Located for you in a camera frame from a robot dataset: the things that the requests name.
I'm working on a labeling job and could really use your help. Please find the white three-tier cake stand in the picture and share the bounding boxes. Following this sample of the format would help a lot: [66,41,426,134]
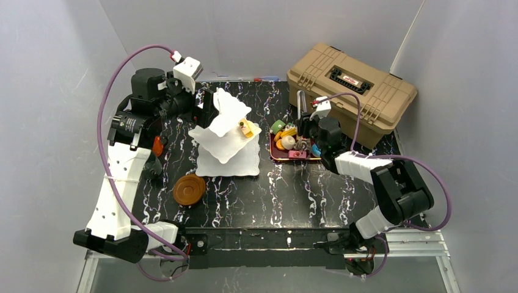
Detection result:
[188,88,262,177]

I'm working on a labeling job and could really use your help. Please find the yellow layered cake piece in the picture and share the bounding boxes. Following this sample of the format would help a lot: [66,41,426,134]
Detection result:
[238,118,255,139]

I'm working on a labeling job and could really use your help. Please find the metal serving tongs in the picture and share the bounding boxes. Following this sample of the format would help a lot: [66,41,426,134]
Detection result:
[296,90,307,120]

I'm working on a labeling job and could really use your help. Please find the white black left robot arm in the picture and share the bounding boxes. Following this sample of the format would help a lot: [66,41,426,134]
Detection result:
[73,68,218,264]

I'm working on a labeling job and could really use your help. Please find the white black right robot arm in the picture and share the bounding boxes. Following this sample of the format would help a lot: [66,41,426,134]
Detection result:
[297,113,434,240]

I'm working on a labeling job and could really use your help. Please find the yellow decorated cake slice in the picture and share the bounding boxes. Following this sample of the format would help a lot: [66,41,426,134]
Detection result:
[280,126,297,138]

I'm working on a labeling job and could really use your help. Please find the chocolate swirl roll cake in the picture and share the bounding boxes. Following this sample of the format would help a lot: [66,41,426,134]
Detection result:
[294,137,312,151]

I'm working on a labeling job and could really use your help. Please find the white coconut ball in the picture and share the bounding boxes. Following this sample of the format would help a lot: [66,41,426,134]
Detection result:
[280,136,296,150]

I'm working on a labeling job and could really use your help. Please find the blue sprinkled donut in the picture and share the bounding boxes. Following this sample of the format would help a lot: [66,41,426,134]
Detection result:
[311,144,321,158]

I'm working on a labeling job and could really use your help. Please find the green swirl roll cake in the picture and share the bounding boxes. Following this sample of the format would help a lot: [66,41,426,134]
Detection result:
[270,120,286,135]

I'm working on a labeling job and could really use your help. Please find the pink rectangular cake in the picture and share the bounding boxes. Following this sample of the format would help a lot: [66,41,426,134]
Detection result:
[288,150,308,160]

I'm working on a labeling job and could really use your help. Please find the round sandwich biscuit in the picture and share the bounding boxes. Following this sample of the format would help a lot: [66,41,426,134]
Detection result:
[275,140,285,151]

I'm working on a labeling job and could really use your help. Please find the red dessert tray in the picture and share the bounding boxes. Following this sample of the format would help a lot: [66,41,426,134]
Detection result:
[269,133,321,161]

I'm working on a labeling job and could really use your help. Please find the orange plastic cup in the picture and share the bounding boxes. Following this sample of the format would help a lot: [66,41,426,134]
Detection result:
[151,136,168,157]

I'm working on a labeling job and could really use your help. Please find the tan plastic toolbox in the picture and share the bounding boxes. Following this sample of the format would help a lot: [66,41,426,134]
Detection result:
[286,43,417,149]

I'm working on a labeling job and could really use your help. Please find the red blue screwdriver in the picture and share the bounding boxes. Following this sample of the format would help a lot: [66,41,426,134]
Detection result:
[253,76,280,82]

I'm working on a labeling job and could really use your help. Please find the dark green cup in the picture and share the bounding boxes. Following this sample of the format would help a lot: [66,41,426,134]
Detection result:
[142,153,163,180]

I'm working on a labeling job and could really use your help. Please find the brown round wooden lid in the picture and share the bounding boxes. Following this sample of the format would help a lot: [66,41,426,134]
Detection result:
[173,174,206,206]

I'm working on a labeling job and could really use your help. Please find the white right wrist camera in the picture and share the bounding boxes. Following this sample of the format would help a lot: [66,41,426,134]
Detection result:
[310,96,332,120]

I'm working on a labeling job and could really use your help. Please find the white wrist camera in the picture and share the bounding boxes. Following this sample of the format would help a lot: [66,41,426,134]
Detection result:
[310,96,332,120]
[170,51,203,94]

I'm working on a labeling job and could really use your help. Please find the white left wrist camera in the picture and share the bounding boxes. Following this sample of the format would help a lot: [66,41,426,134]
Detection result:
[170,51,203,94]

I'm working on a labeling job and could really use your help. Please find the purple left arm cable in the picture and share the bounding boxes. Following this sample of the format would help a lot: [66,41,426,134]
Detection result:
[96,44,191,282]

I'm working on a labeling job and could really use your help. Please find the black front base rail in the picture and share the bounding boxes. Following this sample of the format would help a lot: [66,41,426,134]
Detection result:
[180,227,359,269]

